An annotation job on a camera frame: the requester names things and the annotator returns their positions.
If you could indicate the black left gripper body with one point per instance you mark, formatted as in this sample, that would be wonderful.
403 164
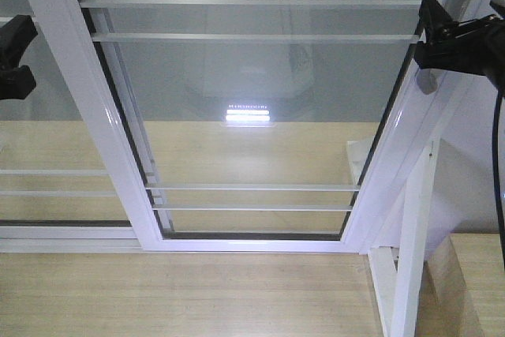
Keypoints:
17 81

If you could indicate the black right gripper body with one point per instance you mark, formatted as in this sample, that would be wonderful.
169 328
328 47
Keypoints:
474 47

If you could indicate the white sliding glass door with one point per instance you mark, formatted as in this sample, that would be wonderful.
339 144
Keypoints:
257 63

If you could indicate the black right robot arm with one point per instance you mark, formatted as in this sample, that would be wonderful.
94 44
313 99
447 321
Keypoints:
474 47

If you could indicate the light wooden base board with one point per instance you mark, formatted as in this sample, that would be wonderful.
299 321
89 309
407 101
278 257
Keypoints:
287 177

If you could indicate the light wooden box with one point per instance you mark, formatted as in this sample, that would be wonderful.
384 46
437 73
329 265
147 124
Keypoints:
467 274

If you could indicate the silver door handle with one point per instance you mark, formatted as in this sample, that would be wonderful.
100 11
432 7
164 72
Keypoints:
427 80

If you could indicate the white side wall panel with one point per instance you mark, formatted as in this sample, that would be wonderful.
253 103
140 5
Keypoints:
456 118

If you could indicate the white triangular support bracket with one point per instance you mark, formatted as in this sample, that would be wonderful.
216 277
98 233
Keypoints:
396 252

